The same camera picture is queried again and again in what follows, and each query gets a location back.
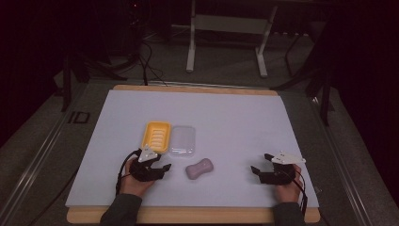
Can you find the metal floor rail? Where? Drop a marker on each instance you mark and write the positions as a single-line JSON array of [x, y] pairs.
[[37, 163], [342, 163]]

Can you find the person's left hand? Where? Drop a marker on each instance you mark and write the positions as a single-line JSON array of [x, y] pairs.
[[135, 185]]

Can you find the white metal desk frame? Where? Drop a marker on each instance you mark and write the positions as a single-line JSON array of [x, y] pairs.
[[230, 24]]

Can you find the white table mat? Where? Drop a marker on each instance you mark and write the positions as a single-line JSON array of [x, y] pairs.
[[219, 125]]

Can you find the purple soap bar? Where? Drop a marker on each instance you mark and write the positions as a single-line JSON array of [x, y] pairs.
[[199, 169]]

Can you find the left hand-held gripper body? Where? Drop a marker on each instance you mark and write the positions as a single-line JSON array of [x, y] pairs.
[[145, 171]]

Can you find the clear plastic container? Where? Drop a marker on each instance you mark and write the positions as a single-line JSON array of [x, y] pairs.
[[182, 140]]

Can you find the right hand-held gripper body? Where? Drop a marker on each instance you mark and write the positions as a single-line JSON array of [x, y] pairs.
[[279, 175]]

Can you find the person's right hand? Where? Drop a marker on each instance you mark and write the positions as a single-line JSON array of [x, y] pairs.
[[288, 191]]

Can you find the wooden table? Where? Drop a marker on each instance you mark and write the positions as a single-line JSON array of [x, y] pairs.
[[194, 216]]

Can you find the yellow soap dish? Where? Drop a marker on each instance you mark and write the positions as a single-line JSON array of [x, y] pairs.
[[156, 137]]

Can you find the black metal stand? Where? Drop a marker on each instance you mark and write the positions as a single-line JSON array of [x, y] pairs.
[[67, 84], [326, 94]]

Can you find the dark equipment cabinet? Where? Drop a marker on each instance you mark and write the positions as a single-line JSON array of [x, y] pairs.
[[125, 28]]

